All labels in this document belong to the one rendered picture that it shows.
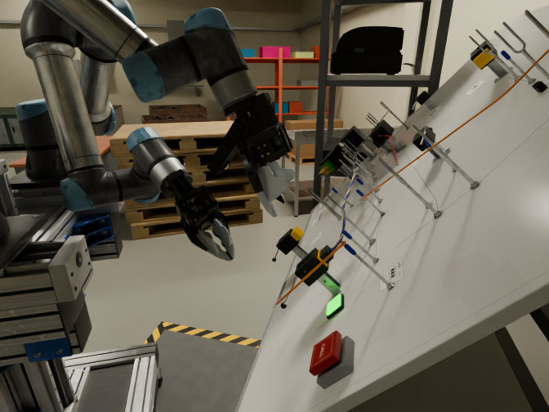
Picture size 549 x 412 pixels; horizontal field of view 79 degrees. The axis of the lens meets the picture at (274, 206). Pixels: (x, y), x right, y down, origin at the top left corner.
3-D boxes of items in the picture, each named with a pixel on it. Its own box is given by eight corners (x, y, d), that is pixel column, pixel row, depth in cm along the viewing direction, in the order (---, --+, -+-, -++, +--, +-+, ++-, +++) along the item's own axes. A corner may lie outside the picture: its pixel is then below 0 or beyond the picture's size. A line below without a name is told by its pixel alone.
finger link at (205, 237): (220, 261, 65) (193, 226, 67) (220, 270, 70) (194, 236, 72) (233, 253, 66) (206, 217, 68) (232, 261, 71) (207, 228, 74)
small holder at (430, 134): (453, 136, 79) (430, 115, 78) (450, 154, 72) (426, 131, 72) (435, 149, 82) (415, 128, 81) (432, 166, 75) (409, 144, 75)
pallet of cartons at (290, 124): (354, 162, 591) (358, 123, 566) (293, 165, 567) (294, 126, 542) (336, 152, 662) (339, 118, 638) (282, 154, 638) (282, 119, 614)
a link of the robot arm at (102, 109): (56, 114, 115) (60, -26, 72) (103, 111, 124) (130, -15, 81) (68, 145, 113) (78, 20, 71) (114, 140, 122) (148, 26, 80)
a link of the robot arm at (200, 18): (177, 33, 60) (220, 17, 61) (205, 93, 62) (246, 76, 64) (175, 15, 52) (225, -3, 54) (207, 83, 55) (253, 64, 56)
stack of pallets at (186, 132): (244, 194, 432) (242, 119, 397) (264, 223, 351) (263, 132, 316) (133, 206, 395) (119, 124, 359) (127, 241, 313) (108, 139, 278)
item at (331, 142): (319, 163, 163) (320, 150, 160) (327, 148, 195) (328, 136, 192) (390, 167, 155) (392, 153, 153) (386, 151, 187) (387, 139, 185)
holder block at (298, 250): (289, 270, 111) (267, 250, 110) (314, 248, 106) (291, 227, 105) (286, 278, 107) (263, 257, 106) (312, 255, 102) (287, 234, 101)
